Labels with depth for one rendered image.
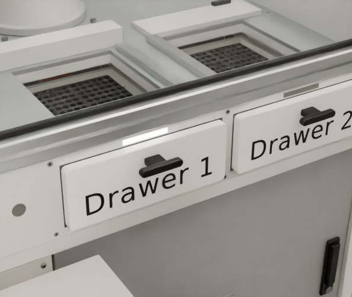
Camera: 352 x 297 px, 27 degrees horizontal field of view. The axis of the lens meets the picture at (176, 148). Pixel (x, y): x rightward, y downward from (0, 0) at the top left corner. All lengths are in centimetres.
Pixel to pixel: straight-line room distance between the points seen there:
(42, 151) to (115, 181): 13
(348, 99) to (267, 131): 19
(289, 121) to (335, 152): 20
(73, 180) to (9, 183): 9
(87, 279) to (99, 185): 15
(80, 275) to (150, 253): 19
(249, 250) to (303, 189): 16
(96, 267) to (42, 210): 13
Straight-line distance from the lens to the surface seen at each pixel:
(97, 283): 114
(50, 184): 111
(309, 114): 130
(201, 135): 119
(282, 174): 140
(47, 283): 115
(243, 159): 127
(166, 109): 115
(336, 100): 136
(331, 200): 155
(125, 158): 113
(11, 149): 105
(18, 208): 111
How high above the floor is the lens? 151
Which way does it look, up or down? 31 degrees down
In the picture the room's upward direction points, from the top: 1 degrees clockwise
